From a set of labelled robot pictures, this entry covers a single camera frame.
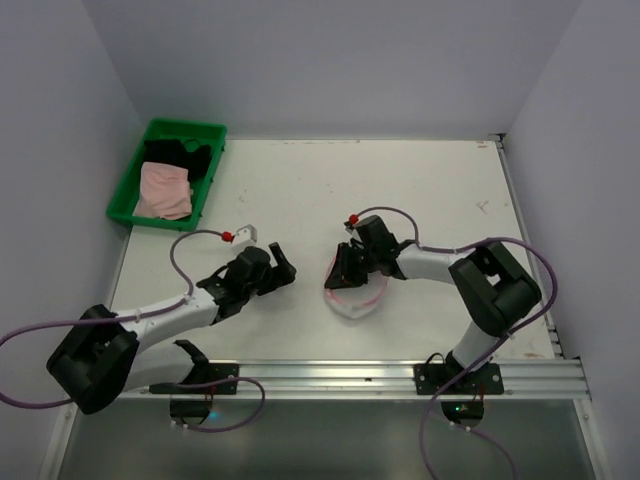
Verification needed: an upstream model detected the white mesh laundry bag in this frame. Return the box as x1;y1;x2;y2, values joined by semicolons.
322;253;389;320

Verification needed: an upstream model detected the pink bra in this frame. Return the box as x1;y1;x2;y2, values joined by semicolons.
133;162;192;221

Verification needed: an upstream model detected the black bra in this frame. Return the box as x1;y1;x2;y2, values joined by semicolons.
143;139;213;182

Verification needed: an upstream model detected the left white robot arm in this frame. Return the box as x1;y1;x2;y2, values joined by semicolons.
46;243;297;414

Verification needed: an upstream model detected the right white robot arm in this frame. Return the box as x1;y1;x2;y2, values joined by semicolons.
324;215;542;376

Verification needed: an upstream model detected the green plastic tray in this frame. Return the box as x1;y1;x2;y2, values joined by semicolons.
106;118;227;232

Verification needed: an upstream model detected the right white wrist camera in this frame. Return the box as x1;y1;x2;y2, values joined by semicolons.
343;213;366;246

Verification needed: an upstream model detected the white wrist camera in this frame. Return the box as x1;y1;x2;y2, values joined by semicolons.
343;213;366;246
231;225;258;253

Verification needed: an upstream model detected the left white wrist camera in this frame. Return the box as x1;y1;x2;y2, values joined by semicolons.
231;225;258;253

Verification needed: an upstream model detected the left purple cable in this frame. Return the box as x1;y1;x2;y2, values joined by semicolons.
0;229;266;433

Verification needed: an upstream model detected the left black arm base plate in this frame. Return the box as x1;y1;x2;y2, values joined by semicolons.
149;363;240;395

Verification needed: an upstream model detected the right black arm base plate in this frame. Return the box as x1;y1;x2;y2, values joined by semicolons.
413;353;505;395

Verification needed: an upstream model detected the aluminium mounting rail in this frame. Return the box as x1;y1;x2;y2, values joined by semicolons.
119;355;594;401

